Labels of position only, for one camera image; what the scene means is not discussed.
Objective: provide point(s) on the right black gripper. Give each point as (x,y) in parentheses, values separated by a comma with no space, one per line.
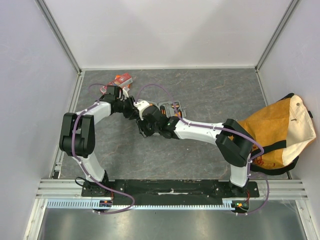
(144,127)

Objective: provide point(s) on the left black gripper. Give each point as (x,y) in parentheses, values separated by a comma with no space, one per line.
(132,113)

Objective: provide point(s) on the orange utility knife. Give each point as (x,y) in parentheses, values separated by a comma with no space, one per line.
(163,110)

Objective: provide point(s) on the grey plastic tool case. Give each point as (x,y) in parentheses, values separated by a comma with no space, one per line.
(170,106)

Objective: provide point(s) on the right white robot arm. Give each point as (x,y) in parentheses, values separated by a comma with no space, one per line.
(233,142)

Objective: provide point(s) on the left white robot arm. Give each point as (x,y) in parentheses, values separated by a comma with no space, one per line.
(78,134)

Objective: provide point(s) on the tan canvas tool bag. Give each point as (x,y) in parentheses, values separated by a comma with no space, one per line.
(284,129)

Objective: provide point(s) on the orange red cardboard box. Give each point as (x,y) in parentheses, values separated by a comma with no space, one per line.
(124,81)

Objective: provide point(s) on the hex key set orange holder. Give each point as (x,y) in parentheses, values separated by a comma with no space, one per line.
(177,112)

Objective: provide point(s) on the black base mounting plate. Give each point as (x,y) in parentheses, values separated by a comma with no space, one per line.
(175,192)

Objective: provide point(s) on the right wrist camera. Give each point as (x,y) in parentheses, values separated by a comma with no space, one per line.
(144,108)

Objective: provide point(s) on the aluminium frame rail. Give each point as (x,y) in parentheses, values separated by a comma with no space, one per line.
(273,189)

